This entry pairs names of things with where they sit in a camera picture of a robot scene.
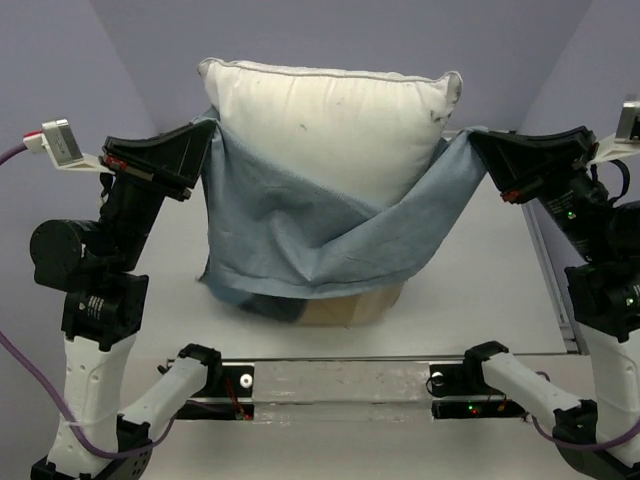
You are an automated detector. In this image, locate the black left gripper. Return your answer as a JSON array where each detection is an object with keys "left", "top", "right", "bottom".
[{"left": 102, "top": 115, "right": 219, "bottom": 266}]

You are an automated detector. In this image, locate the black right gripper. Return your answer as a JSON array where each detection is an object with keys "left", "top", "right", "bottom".
[{"left": 470, "top": 119, "right": 613, "bottom": 255}]

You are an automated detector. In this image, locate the blue-grey fabric pillowcase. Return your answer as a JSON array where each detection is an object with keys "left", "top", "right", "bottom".
[{"left": 200, "top": 109, "right": 486, "bottom": 323}]

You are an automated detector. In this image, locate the white pillow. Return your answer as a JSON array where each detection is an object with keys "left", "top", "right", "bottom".
[{"left": 198, "top": 58, "right": 463, "bottom": 205}]

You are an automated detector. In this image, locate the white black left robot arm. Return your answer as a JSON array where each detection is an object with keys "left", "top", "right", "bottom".
[{"left": 23, "top": 119, "right": 221, "bottom": 479}]

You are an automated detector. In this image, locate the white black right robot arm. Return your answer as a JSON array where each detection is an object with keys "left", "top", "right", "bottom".
[{"left": 460, "top": 127, "right": 639, "bottom": 479}]

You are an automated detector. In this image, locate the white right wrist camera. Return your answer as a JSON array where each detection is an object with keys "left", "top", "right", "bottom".
[{"left": 589, "top": 94, "right": 639, "bottom": 165}]

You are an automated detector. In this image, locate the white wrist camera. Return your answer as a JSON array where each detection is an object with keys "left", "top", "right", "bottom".
[
  {"left": 22, "top": 118, "right": 109, "bottom": 173},
  {"left": 589, "top": 94, "right": 639, "bottom": 165}
]

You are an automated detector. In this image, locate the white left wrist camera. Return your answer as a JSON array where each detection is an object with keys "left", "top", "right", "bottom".
[{"left": 22, "top": 118, "right": 109, "bottom": 173}]

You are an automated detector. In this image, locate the aluminium right table rail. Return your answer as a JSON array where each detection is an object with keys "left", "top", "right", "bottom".
[{"left": 522, "top": 201, "right": 589, "bottom": 355}]

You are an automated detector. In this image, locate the aluminium table rail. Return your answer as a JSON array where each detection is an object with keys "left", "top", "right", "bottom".
[
  {"left": 222, "top": 353, "right": 464, "bottom": 364},
  {"left": 522, "top": 201, "right": 589, "bottom": 355}
]

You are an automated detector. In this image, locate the aluminium front table rail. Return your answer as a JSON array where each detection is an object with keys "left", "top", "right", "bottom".
[{"left": 222, "top": 353, "right": 464, "bottom": 364}]

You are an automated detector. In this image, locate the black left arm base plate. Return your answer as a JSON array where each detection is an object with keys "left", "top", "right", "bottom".
[{"left": 177, "top": 362, "right": 255, "bottom": 421}]

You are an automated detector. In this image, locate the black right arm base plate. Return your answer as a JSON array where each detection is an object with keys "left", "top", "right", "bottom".
[{"left": 425, "top": 363, "right": 525, "bottom": 420}]

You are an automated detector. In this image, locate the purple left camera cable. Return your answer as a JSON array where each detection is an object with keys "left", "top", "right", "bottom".
[{"left": 0, "top": 144, "right": 176, "bottom": 459}]

